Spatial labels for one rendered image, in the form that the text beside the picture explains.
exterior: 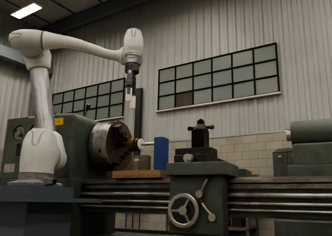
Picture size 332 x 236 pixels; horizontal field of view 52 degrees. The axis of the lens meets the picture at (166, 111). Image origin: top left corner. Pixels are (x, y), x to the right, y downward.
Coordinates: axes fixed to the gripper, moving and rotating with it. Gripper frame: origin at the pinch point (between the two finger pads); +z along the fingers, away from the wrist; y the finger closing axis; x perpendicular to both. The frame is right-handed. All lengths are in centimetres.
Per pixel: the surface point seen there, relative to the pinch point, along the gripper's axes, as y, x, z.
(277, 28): -643, 267, -389
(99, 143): -31.7, -22.7, 15.8
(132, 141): -36.5, -3.6, 13.6
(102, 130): -33.5, -22.2, 7.7
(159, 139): -29.2, 13.4, 13.5
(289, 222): 17, 71, 56
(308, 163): 5, 85, 30
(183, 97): -781, 25, -244
